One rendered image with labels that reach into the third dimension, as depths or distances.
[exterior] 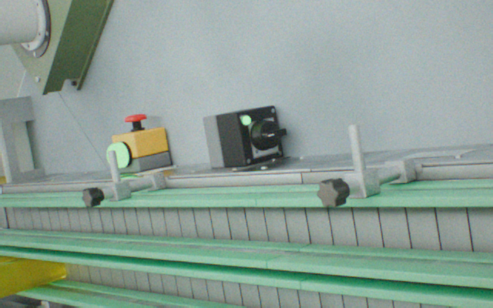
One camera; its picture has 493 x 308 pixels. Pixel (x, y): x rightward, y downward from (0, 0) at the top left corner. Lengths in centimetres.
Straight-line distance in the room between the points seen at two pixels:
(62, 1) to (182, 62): 26
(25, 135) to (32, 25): 36
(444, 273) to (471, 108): 26
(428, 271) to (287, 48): 47
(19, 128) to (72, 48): 34
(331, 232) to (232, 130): 24
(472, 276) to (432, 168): 15
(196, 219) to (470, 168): 47
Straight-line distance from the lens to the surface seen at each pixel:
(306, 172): 93
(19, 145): 176
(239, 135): 108
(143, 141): 132
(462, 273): 73
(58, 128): 168
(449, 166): 81
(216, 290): 113
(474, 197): 69
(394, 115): 100
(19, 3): 148
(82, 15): 143
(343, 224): 91
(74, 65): 152
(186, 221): 114
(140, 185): 114
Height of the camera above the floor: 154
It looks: 41 degrees down
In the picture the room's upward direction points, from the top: 103 degrees counter-clockwise
